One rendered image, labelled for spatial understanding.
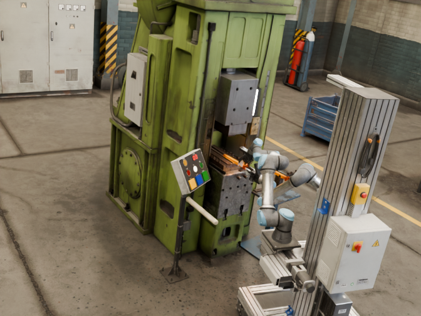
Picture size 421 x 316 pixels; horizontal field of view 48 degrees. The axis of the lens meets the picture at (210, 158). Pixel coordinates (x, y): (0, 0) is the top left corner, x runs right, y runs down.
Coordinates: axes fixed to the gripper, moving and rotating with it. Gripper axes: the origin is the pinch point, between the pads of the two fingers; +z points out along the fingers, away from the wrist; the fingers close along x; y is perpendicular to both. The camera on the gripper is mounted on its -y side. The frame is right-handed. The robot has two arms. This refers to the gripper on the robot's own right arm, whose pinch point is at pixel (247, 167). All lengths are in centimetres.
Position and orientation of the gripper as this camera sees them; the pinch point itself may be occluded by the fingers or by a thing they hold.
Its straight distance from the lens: 416.1
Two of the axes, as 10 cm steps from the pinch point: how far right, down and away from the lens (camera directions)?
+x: 8.1, -1.4, 5.7
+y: -1.0, 9.2, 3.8
